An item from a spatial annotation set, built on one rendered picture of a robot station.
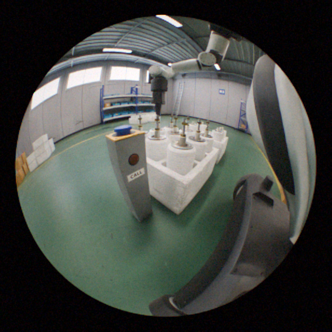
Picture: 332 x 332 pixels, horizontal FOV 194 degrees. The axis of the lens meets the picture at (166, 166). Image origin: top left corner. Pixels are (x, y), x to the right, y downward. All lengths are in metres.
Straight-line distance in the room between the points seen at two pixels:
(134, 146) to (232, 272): 0.31
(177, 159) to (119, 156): 0.17
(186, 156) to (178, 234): 0.28
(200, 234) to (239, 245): 0.21
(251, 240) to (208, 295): 0.14
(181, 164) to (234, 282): 0.34
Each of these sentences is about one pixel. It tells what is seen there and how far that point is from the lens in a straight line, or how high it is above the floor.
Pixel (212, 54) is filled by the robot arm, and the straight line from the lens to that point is 0.50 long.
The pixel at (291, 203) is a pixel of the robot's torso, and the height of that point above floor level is 0.32.
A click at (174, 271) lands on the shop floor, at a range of 0.37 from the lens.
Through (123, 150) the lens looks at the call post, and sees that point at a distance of 0.19.
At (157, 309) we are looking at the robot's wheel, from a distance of 0.26.
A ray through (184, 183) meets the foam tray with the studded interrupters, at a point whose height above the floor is 0.18.
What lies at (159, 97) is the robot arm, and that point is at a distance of 0.50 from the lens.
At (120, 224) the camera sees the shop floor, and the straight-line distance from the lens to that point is 0.41.
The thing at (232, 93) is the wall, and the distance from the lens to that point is 6.89.
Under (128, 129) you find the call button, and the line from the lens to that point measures 0.20.
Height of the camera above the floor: 0.36
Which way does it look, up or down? 33 degrees down
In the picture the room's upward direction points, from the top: 2 degrees clockwise
